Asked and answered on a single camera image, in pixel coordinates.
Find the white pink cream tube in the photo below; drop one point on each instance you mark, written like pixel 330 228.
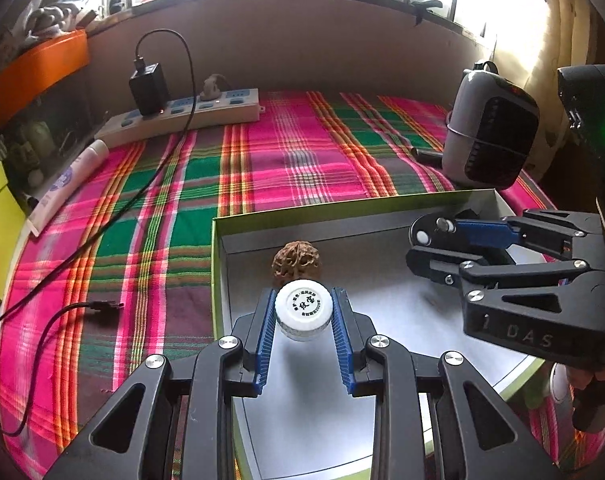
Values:
pixel 67 180

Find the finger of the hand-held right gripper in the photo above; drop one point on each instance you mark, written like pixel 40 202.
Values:
pixel 482 232
pixel 487 320

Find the yellowish curtain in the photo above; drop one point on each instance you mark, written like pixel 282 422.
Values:
pixel 557 20

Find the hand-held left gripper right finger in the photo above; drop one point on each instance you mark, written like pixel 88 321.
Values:
pixel 342 340

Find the white power strip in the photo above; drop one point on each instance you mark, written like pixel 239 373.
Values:
pixel 217 110

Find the black charger adapter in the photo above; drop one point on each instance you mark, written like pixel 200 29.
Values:
pixel 150 90

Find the white black desk heater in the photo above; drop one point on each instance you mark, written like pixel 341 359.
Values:
pixel 467 125

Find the rough ridged walnut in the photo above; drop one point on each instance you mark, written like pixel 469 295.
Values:
pixel 295 260

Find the grey cloth bundle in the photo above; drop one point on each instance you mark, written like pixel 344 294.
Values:
pixel 52 17

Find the glass tank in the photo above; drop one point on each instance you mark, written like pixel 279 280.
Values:
pixel 47 125

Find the white plug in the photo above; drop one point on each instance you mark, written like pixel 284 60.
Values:
pixel 211 87

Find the pink green plaid cloth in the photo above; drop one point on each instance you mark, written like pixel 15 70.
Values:
pixel 302 160

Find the orange tank lid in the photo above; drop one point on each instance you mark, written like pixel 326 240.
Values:
pixel 42 65

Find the green cardboard box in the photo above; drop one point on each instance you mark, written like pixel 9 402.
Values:
pixel 377 275

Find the white bottle cap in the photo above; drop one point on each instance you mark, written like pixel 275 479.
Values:
pixel 302 305

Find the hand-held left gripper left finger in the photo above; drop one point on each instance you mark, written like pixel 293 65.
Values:
pixel 265 340

